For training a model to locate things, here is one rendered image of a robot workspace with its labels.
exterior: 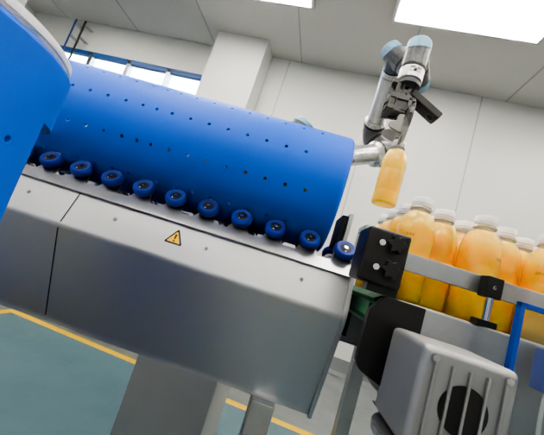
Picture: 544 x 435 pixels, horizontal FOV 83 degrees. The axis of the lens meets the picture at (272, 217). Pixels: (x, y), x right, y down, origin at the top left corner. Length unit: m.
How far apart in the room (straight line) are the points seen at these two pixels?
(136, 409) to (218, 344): 0.65
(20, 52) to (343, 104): 3.83
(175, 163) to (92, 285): 0.30
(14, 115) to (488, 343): 0.67
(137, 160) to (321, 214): 0.41
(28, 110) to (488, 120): 4.26
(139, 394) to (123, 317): 0.57
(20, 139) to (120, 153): 0.39
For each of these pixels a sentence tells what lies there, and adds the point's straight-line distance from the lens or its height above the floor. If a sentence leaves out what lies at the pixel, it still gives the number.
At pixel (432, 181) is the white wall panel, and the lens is 3.88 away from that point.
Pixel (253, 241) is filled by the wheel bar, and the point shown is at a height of 0.92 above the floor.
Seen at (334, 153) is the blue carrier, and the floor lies 1.15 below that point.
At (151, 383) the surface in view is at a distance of 1.24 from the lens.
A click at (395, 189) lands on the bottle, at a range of 0.96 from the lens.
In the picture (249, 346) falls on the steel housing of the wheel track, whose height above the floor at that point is 0.72.
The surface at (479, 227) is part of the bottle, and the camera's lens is 0.72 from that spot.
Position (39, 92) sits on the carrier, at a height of 0.98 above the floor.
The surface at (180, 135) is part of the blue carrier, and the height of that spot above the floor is 1.09.
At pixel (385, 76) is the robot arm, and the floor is 1.69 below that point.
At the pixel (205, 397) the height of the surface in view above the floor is 0.41.
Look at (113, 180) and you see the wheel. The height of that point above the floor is 0.96.
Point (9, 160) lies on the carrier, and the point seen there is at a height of 0.91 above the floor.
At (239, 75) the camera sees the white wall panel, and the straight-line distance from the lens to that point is 4.04.
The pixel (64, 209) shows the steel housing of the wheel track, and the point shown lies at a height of 0.87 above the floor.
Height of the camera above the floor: 0.90
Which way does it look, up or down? 8 degrees up
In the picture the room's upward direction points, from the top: 18 degrees clockwise
